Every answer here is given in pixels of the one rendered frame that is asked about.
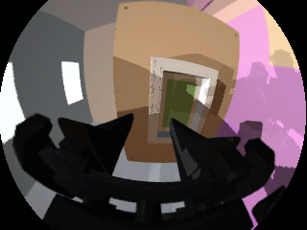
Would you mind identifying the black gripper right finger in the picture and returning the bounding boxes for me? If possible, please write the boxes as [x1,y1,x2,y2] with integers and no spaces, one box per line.
[169,118,242,180]

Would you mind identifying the brown flat board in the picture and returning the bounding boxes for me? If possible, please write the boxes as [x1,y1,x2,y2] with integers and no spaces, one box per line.
[112,1,241,164]

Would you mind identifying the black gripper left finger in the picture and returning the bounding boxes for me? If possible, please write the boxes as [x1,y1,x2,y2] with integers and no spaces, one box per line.
[58,114,134,175]

